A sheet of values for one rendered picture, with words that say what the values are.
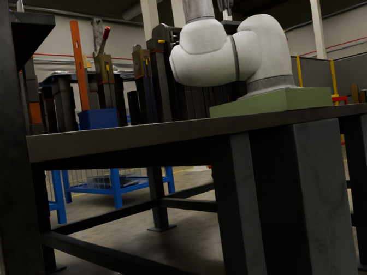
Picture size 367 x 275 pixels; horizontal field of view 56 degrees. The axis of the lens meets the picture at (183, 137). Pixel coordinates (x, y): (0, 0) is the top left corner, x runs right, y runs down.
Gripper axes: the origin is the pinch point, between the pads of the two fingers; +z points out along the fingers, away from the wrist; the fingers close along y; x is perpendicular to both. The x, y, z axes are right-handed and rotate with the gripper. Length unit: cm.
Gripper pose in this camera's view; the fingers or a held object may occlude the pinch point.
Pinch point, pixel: (227, 17)
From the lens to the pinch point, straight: 178.6
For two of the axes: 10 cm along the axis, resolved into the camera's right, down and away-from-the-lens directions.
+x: -9.1, 1.3, -4.0
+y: -4.0, 0.4, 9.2
